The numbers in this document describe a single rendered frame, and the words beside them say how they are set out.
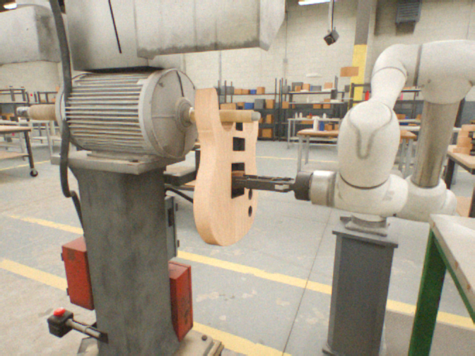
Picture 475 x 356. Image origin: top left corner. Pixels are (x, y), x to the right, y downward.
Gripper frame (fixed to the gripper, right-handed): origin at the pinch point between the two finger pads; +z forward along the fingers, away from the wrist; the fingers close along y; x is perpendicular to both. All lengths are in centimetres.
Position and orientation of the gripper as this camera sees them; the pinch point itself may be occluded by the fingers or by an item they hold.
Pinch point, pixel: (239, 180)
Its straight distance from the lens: 83.5
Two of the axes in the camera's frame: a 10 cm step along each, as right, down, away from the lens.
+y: 4.0, -0.8, 9.1
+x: 0.5, -9.9, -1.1
